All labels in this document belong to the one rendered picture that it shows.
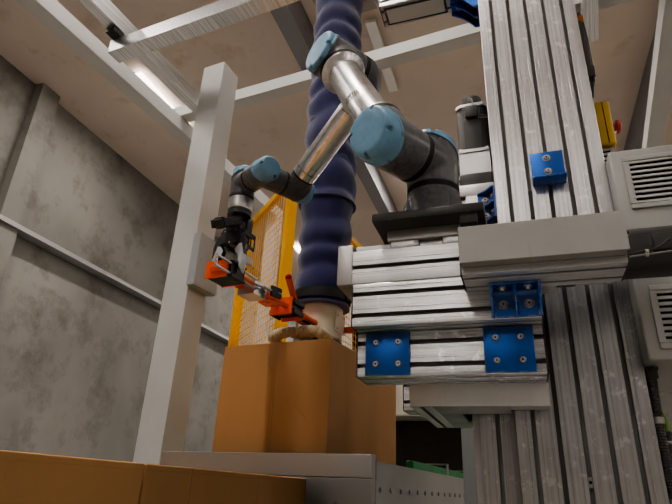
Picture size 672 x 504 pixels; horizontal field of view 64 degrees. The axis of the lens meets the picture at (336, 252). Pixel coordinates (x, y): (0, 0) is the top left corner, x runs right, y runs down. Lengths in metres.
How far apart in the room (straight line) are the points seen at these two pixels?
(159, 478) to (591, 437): 0.80
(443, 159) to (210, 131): 2.35
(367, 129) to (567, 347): 0.61
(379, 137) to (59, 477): 0.80
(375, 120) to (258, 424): 1.02
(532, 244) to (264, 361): 1.07
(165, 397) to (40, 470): 1.97
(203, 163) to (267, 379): 1.80
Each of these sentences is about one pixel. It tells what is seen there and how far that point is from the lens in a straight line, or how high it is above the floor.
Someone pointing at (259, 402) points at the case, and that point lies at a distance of 1.77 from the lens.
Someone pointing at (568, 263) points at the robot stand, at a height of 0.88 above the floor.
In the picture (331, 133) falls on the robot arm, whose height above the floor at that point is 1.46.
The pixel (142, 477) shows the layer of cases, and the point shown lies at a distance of 1.02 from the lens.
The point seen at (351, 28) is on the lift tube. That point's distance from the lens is 2.74.
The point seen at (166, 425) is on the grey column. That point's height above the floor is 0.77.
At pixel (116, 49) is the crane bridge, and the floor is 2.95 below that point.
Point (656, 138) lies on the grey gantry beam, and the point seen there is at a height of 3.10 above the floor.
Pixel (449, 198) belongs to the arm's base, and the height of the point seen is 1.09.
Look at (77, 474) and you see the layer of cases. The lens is 0.92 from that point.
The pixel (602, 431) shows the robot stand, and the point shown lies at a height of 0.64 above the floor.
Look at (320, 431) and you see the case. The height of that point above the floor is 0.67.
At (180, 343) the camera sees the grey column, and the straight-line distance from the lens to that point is 2.87.
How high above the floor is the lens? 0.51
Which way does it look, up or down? 24 degrees up
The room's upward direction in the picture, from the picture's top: 3 degrees clockwise
